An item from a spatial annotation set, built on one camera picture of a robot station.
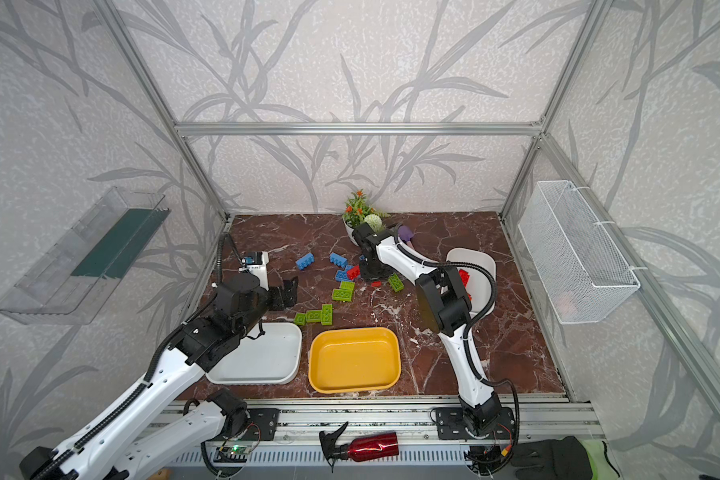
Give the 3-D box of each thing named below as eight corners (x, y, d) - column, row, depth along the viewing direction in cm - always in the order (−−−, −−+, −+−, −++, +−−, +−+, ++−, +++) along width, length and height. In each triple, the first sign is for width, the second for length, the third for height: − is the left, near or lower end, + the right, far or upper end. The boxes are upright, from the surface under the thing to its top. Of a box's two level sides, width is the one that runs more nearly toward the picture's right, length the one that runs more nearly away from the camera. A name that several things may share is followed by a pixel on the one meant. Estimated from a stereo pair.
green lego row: (294, 325, 93) (293, 322, 91) (298, 308, 97) (296, 304, 95) (332, 325, 93) (331, 322, 91) (334, 308, 97) (333, 304, 95)
